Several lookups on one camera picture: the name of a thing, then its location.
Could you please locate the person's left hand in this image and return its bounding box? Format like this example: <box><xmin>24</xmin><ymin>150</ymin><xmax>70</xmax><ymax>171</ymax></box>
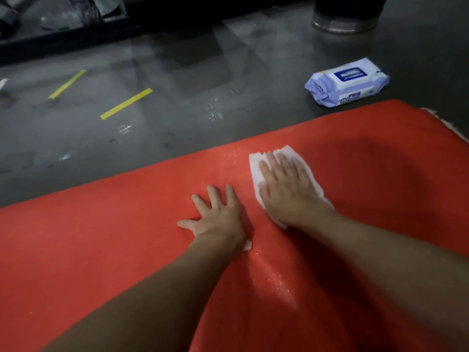
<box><xmin>177</xmin><ymin>185</ymin><xmax>254</xmax><ymax>252</ymax></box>

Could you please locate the person's right hand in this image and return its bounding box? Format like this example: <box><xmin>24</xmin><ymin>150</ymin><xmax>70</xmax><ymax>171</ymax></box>
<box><xmin>258</xmin><ymin>152</ymin><xmax>336</xmax><ymax>230</ymax></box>

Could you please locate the white wet wipe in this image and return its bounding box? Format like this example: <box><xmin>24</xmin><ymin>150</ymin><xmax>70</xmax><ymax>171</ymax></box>
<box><xmin>249</xmin><ymin>145</ymin><xmax>335</xmax><ymax>230</ymax></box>

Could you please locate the red mat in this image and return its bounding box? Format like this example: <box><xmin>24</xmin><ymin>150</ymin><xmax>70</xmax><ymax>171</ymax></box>
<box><xmin>0</xmin><ymin>99</ymin><xmax>469</xmax><ymax>352</ymax></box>

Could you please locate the pale blue wipes pack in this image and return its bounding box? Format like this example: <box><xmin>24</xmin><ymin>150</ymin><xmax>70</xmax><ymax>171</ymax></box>
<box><xmin>304</xmin><ymin>57</ymin><xmax>390</xmax><ymax>109</ymax></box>

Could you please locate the person's left forearm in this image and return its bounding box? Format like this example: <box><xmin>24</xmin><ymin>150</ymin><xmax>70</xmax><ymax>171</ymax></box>
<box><xmin>40</xmin><ymin>232</ymin><xmax>246</xmax><ymax>352</ymax></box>

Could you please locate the person's right forearm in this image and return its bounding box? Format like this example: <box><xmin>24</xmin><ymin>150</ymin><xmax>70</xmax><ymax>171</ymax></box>
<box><xmin>304</xmin><ymin>210</ymin><xmax>469</xmax><ymax>352</ymax></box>

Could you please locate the yellow tape strip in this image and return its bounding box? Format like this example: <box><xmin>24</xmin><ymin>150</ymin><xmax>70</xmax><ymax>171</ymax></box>
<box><xmin>48</xmin><ymin>69</ymin><xmax>88</xmax><ymax>100</ymax></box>
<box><xmin>99</xmin><ymin>88</ymin><xmax>154</xmax><ymax>121</ymax></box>

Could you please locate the white fluffy padding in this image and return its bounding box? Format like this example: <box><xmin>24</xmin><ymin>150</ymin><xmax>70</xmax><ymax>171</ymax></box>
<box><xmin>420</xmin><ymin>107</ymin><xmax>469</xmax><ymax>144</ymax></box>

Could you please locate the black round base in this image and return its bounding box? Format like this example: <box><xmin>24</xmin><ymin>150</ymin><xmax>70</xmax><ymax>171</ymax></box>
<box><xmin>312</xmin><ymin>0</ymin><xmax>389</xmax><ymax>35</ymax></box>

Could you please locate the black gym machine frame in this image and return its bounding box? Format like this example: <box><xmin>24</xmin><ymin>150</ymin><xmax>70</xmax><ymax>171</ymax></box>
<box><xmin>0</xmin><ymin>0</ymin><xmax>316</xmax><ymax>66</ymax></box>

